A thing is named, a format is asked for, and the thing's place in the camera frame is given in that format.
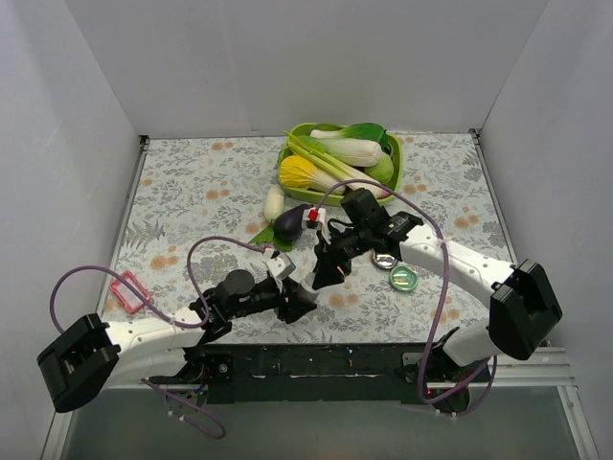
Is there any white blue pill bottle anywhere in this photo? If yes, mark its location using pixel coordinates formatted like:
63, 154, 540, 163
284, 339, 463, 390
298, 272, 318, 302

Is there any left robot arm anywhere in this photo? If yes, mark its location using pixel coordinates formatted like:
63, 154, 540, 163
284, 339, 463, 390
37, 269, 318, 413

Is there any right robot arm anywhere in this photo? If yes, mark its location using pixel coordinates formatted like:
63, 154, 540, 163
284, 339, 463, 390
301, 188, 562, 381

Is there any purple eggplant toy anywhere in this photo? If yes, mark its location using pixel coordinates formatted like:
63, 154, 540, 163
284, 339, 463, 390
273, 203, 310, 242

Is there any blue round pill case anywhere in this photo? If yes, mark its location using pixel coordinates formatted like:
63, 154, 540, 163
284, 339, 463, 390
372, 252, 398, 271

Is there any long white daikon toy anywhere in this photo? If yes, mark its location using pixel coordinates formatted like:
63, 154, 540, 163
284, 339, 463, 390
329, 165, 390, 199

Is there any green round pill case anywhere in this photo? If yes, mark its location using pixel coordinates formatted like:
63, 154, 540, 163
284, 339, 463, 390
389, 265, 419, 292

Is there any white radish toy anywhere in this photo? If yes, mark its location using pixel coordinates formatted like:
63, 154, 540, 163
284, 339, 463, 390
250, 185, 292, 252

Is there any yellow napa cabbage toy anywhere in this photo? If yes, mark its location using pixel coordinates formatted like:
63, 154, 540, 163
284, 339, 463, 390
279, 154, 340, 193

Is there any green cabbage toy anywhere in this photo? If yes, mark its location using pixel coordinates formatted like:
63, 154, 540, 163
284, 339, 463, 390
363, 153, 395, 186

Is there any green celery stalk toy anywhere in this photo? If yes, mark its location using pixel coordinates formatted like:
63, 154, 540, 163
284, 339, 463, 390
286, 132, 360, 181

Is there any bok choy toy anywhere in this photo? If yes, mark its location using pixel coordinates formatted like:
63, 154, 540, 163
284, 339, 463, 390
299, 123, 389, 168

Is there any green plastic tray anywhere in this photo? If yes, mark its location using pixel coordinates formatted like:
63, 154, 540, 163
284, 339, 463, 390
278, 123, 403, 206

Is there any floral table mat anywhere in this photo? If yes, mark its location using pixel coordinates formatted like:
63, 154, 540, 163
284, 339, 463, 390
115, 133, 512, 344

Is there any pink square pill box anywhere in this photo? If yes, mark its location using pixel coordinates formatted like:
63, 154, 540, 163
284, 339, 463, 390
109, 270, 150, 314

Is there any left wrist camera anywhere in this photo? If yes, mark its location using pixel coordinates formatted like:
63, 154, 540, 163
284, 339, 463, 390
266, 253, 295, 281

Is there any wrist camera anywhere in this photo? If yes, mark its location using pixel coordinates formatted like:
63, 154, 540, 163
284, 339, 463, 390
302, 207, 330, 242
266, 253, 295, 281

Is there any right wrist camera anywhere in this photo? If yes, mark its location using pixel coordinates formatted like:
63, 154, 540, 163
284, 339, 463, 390
302, 207, 330, 242

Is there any black base frame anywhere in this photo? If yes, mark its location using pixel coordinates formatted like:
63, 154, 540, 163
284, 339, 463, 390
150, 343, 423, 404

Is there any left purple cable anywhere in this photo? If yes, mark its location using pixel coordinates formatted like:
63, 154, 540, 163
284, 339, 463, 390
49, 236, 279, 439

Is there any purple cable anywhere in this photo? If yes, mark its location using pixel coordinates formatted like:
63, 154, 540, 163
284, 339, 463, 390
315, 179, 499, 416
49, 236, 279, 439

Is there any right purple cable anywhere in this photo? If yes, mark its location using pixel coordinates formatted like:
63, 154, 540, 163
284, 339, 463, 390
315, 179, 499, 416

